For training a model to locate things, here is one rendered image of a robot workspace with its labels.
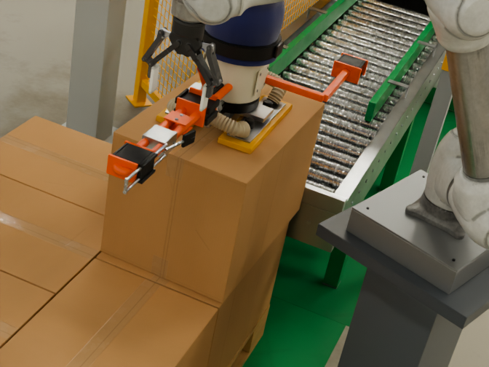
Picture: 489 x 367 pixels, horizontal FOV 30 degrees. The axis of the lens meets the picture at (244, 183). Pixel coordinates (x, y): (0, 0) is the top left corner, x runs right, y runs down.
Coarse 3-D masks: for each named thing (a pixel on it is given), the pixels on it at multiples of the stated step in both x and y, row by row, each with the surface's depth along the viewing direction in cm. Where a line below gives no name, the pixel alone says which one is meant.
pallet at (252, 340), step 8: (264, 312) 318; (264, 320) 323; (256, 328) 314; (248, 336) 306; (256, 336) 319; (248, 344) 315; (240, 352) 317; (248, 352) 317; (232, 360) 295; (240, 360) 313
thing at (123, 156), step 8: (128, 144) 210; (136, 144) 211; (120, 152) 206; (128, 152) 207; (136, 152) 208; (144, 152) 208; (112, 160) 205; (120, 160) 204; (128, 160) 204; (136, 160) 205; (112, 168) 206; (136, 168) 203; (120, 176) 206; (136, 176) 205
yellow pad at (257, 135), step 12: (264, 96) 275; (276, 108) 268; (288, 108) 271; (240, 120) 258; (252, 120) 254; (276, 120) 263; (252, 132) 253; (264, 132) 255; (228, 144) 248; (240, 144) 247; (252, 144) 248
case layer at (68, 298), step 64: (64, 128) 322; (0, 192) 282; (64, 192) 288; (0, 256) 255; (64, 256) 260; (0, 320) 234; (64, 320) 238; (128, 320) 242; (192, 320) 246; (256, 320) 310
